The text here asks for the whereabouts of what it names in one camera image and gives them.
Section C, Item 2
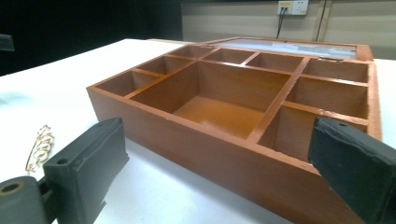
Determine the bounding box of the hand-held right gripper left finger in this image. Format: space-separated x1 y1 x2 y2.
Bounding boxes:
42 117 130 224

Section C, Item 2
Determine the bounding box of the wooden compartment jewelry box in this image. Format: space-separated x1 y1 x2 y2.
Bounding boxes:
86 36 383 224

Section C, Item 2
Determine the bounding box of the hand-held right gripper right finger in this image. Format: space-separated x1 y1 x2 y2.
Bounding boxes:
307 116 396 224

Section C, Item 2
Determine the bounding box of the white wall power socket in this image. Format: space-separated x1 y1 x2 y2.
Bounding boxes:
276 0 310 16

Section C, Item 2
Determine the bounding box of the black power cable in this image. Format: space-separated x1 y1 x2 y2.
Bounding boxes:
276 7 288 40
315 0 329 43

